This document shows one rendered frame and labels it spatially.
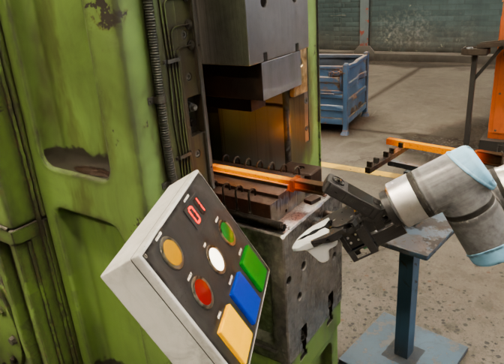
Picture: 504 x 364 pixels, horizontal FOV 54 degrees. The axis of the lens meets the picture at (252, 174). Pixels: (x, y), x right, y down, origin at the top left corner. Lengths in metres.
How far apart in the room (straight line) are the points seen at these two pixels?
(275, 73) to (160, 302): 0.72
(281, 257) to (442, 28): 7.73
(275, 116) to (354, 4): 7.71
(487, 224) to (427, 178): 0.13
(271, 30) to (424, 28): 7.74
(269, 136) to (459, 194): 0.93
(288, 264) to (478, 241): 0.60
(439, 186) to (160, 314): 0.51
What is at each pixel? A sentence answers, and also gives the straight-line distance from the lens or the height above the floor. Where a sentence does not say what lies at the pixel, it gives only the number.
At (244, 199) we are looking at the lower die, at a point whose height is 0.98.
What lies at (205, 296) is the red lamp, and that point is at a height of 1.09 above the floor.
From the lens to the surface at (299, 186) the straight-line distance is 1.42.
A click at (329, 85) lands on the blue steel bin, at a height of 0.49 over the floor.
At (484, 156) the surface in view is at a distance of 1.91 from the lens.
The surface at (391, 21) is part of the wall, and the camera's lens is 9.10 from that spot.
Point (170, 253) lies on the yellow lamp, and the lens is 0.79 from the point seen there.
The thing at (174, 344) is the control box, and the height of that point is 1.04.
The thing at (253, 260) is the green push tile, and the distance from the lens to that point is 1.03.
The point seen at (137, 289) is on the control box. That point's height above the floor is 1.14.
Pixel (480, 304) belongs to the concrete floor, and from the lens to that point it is 2.73.
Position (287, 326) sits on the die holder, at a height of 0.62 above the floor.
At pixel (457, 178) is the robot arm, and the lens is 0.90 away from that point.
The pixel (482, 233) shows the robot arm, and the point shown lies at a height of 1.12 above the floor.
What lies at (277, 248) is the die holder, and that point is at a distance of 1.35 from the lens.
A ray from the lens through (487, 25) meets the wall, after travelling 8.74.
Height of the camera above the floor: 1.56
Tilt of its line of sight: 22 degrees down
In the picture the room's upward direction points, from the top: 4 degrees counter-clockwise
